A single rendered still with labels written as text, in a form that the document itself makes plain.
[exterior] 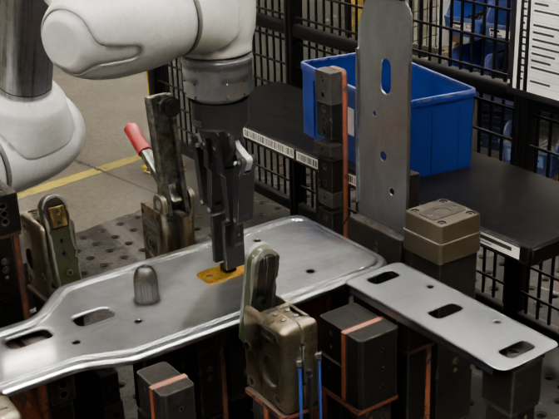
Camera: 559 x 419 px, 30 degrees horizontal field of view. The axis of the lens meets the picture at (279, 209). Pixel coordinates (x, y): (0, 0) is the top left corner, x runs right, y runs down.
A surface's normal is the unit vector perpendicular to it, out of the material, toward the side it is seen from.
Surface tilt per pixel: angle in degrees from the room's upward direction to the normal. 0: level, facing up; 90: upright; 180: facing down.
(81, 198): 0
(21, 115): 70
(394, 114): 90
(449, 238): 89
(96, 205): 0
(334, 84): 90
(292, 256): 0
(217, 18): 93
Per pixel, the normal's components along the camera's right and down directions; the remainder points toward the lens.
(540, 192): -0.04, -0.92
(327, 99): -0.82, 0.25
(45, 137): 0.70, 0.49
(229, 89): 0.57, 0.30
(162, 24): 0.74, 0.11
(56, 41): -0.52, 0.40
